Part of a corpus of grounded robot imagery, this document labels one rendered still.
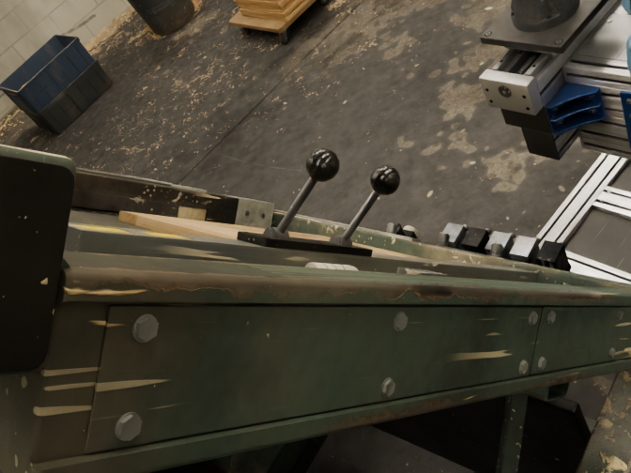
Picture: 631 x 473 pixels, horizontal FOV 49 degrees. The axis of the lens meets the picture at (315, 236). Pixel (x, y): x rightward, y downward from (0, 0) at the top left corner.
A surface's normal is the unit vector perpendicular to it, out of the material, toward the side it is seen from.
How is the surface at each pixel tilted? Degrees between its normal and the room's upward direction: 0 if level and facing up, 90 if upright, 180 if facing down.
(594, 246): 0
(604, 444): 0
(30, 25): 90
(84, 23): 90
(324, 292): 90
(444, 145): 0
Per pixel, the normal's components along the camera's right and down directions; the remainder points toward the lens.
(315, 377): 0.74, 0.17
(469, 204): -0.43, -0.63
